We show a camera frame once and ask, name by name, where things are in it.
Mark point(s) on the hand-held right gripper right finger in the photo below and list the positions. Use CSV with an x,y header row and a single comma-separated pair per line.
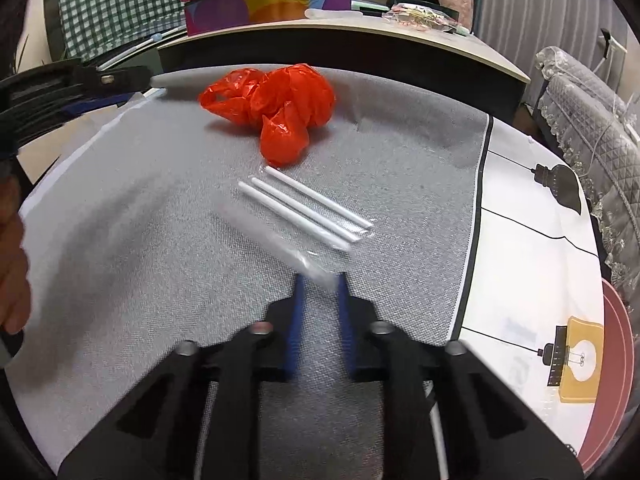
x,y
343,330

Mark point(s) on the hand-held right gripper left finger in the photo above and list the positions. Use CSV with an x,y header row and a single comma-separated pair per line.
x,y
299,327

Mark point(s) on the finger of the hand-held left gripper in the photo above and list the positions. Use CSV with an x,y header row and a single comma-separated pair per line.
x,y
95,106
115,80

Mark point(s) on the clear plastic wrapper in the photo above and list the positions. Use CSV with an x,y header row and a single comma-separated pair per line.
x,y
300,255

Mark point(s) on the pink plastic basin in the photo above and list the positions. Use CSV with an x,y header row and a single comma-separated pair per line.
x,y
612,360

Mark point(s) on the person's left hand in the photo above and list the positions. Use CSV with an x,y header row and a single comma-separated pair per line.
x,y
12,270

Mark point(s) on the green checked cloth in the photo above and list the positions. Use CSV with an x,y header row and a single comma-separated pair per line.
x,y
115,5

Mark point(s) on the black television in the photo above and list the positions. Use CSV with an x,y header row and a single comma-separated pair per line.
x,y
52,25

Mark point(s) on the white straw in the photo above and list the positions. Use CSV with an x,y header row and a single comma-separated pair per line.
x,y
320,197
305,210
295,217

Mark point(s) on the grey woven mat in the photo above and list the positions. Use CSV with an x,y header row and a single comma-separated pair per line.
x,y
150,235

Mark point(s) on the colourful box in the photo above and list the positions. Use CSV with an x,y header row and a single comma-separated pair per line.
x,y
260,5

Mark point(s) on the red plastic bag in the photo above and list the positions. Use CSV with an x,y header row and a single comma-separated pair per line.
x,y
280,105

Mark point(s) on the white printed tablecloth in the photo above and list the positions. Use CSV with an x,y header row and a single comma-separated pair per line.
x,y
525,270

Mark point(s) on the white tube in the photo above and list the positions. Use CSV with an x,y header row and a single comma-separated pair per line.
x,y
330,13

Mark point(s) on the mint green object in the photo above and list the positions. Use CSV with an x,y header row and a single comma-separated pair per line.
x,y
370,5

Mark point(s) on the clear packet of stickers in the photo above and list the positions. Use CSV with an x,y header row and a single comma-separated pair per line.
x,y
415,16

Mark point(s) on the grey quilted sofa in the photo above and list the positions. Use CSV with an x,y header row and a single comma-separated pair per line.
x,y
590,110

